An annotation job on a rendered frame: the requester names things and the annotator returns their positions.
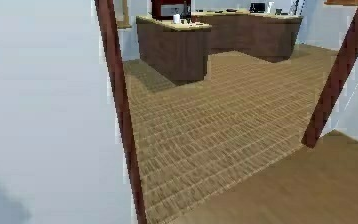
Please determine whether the brown wooden door frame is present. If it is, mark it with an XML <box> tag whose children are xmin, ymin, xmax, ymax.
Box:
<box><xmin>94</xmin><ymin>0</ymin><xmax>358</xmax><ymax>224</ymax></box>

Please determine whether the brown kitchen counter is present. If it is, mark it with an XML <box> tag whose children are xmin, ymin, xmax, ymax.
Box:
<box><xmin>135</xmin><ymin>9</ymin><xmax>304</xmax><ymax>84</ymax></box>

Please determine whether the brown framed window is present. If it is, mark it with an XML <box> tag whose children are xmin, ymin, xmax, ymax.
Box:
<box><xmin>323</xmin><ymin>0</ymin><xmax>358</xmax><ymax>6</ymax></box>
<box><xmin>113</xmin><ymin>0</ymin><xmax>133</xmax><ymax>30</ymax></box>

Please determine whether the dark red fridge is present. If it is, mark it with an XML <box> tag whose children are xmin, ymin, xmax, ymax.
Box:
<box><xmin>150</xmin><ymin>0</ymin><xmax>193</xmax><ymax>20</ymax></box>

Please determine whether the dark bottle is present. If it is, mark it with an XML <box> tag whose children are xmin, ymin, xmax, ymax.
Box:
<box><xmin>182</xmin><ymin>0</ymin><xmax>192</xmax><ymax>24</ymax></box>

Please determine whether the black toaster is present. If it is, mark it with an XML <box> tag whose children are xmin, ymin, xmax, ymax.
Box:
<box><xmin>249</xmin><ymin>2</ymin><xmax>267</xmax><ymax>14</ymax></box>

